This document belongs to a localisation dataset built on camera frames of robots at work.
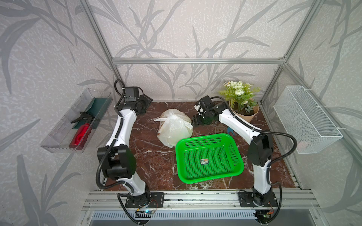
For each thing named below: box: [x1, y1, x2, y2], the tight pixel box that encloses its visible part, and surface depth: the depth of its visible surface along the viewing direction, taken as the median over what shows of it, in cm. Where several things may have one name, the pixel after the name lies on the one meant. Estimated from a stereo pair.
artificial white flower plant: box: [218, 80, 261, 115], surface depth 89 cm
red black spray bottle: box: [68, 111, 95, 151], surface depth 60 cm
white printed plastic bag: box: [154, 108, 193, 149], surface depth 90 cm
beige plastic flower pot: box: [229, 97, 260, 123], surface depth 98 cm
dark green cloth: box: [72, 96, 113, 130], surface depth 71 cm
